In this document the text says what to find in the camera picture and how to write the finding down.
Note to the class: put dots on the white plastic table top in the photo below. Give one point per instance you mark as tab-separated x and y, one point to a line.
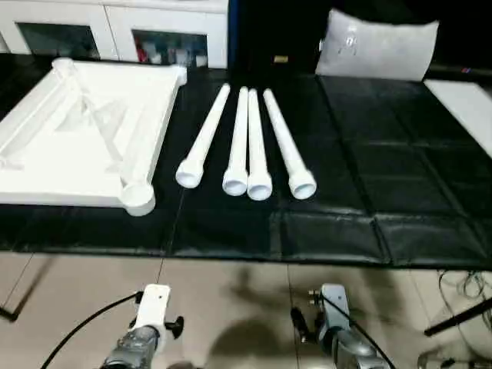
115	153

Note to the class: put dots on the white plastic table leg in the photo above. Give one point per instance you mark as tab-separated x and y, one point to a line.
203	130
256	146
239	138
284	138

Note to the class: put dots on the black metal table leg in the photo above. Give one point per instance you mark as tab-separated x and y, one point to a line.
23	292
457	317

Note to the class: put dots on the white flat board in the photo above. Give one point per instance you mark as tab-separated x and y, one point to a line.
461	107

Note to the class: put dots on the white pillow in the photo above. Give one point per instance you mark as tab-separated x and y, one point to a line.
376	46

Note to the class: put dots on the black box with gold label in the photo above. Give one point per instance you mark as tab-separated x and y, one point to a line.
280	30

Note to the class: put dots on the white glass-door cabinet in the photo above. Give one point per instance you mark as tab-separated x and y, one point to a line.
115	23

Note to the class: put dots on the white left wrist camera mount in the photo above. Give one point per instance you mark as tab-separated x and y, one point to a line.
153	307

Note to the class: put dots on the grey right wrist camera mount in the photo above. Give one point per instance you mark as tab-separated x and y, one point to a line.
334	307

